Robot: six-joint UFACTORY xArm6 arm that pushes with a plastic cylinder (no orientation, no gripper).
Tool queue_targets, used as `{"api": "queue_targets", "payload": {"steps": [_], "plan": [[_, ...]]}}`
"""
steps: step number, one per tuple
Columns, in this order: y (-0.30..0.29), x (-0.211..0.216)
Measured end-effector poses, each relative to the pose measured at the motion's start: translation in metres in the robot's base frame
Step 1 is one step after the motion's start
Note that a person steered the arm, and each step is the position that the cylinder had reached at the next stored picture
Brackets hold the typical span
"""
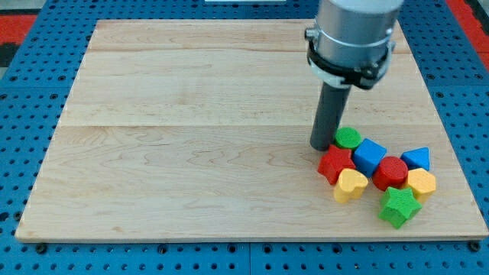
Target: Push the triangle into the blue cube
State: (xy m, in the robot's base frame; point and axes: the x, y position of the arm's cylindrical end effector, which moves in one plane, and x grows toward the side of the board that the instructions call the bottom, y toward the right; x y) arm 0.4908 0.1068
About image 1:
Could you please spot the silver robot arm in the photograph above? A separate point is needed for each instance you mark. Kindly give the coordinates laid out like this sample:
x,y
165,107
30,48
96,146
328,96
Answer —
x,y
350,42

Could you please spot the blue cube block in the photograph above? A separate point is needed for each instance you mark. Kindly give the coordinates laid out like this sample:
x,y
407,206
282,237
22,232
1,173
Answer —
x,y
367,156

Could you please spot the blue triangle block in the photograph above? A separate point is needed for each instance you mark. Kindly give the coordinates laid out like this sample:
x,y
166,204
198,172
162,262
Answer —
x,y
417,158

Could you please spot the wooden board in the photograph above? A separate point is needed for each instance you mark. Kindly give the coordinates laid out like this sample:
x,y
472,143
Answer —
x,y
198,131

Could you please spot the red star block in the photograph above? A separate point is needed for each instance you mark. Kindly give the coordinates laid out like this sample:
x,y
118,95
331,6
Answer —
x,y
333,162

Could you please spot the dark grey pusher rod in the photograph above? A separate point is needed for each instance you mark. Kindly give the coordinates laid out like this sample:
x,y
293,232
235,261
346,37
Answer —
x,y
332,102

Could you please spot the green cylinder block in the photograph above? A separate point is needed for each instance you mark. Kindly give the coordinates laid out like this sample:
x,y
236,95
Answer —
x,y
347,138

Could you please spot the yellow heart block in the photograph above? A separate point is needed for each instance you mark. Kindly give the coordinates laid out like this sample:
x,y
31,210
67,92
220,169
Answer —
x,y
351,184

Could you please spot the red cylinder block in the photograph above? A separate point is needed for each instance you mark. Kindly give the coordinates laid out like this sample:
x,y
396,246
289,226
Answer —
x,y
390,172

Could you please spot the green star block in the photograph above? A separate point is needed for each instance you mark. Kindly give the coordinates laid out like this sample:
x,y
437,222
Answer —
x,y
398,206

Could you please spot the yellow hexagon block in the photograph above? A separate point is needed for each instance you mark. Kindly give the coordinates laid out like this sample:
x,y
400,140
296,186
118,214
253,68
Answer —
x,y
422,184

